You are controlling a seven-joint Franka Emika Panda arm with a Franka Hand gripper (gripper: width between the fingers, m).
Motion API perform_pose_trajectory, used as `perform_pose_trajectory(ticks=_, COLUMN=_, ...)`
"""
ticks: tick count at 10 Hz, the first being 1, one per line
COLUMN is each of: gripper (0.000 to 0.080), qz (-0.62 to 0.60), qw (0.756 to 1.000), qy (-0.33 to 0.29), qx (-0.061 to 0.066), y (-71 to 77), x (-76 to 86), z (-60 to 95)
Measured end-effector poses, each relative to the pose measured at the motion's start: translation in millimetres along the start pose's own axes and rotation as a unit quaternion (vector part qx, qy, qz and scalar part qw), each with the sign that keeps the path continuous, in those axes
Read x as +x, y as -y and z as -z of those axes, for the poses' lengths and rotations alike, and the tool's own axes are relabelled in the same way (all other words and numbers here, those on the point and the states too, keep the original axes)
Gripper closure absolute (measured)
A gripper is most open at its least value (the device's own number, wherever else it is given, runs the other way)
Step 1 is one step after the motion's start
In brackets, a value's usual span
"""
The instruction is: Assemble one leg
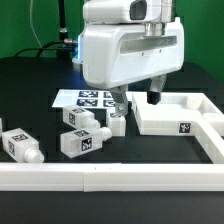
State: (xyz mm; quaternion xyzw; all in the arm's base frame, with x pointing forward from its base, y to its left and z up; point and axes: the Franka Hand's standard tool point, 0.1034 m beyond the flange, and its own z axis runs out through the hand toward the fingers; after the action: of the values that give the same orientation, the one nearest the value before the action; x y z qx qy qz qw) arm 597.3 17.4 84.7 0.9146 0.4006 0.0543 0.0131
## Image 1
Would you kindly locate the black pole with mount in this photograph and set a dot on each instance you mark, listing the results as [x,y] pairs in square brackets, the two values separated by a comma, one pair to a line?
[63,33]

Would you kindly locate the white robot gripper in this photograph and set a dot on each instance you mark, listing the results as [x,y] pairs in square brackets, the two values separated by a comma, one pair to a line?
[116,55]

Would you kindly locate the white sheet with AprilTags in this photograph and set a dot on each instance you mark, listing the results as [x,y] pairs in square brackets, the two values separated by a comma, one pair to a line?
[97,99]

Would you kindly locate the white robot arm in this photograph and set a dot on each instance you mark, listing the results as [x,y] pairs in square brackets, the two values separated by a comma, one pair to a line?
[159,14]

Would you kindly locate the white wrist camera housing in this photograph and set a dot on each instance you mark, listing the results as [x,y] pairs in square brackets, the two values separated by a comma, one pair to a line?
[115,11]

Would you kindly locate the white L-shaped obstacle fence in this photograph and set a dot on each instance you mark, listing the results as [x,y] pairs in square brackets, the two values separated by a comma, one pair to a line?
[122,177]

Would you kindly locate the white square table top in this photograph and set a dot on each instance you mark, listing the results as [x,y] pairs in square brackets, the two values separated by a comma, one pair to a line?
[175,114]

